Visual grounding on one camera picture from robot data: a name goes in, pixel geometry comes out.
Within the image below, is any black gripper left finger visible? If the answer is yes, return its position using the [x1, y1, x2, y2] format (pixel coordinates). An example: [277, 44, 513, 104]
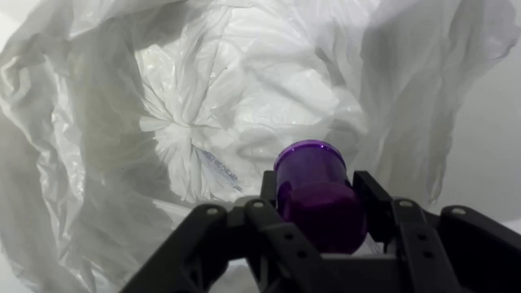
[121, 169, 344, 293]

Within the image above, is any purple lid dough container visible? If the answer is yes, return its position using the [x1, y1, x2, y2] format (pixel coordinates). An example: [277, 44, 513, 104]
[272, 138, 370, 255]

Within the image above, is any white plastic bag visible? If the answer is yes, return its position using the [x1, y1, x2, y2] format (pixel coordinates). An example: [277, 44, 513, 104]
[0, 0, 521, 293]

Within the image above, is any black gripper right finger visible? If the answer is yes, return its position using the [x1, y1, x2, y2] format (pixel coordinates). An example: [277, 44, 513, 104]
[353, 169, 521, 293]

